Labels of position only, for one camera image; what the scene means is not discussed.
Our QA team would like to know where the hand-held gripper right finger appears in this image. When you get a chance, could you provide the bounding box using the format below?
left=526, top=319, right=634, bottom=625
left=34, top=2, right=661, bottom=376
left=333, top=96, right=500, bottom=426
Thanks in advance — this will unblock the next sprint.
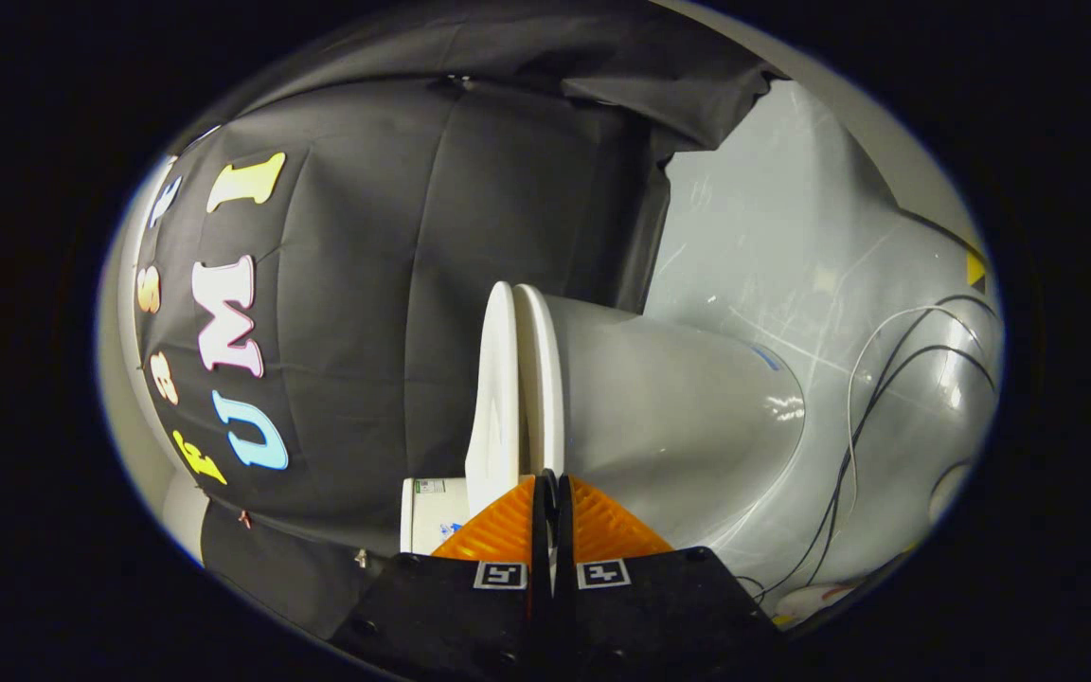
left=553, top=471, right=783, bottom=682

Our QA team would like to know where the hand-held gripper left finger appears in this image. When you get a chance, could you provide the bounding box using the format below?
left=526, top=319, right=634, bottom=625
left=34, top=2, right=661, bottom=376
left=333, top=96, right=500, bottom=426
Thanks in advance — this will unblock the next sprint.
left=330, top=471, right=554, bottom=682

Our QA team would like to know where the white toilet lid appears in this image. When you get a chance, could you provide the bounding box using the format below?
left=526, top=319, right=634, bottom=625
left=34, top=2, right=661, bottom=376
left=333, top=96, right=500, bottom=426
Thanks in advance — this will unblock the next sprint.
left=465, top=281, right=521, bottom=517

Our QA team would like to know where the white ceramic toilet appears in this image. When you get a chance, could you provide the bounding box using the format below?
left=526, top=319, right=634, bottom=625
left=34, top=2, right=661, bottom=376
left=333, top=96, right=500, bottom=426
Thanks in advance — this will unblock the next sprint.
left=401, top=294, right=807, bottom=557

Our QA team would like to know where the white toilet seat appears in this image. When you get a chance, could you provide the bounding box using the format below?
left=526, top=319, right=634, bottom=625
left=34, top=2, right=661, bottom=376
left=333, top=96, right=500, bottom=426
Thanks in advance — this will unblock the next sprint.
left=512, top=284, right=566, bottom=476

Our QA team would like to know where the black backdrop cloth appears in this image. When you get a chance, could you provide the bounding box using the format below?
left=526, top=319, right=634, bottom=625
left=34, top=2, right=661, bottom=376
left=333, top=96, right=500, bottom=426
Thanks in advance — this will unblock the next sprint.
left=134, top=5, right=783, bottom=640

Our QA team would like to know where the thin black cable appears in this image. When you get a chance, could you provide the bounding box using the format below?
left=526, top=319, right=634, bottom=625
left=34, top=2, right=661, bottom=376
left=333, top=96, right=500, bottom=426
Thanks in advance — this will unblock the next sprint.
left=754, top=294, right=999, bottom=603
left=806, top=343, right=996, bottom=588

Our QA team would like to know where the thin white cable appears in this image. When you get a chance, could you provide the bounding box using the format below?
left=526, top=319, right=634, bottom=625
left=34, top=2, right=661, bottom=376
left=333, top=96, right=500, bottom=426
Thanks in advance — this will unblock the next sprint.
left=846, top=304, right=984, bottom=479

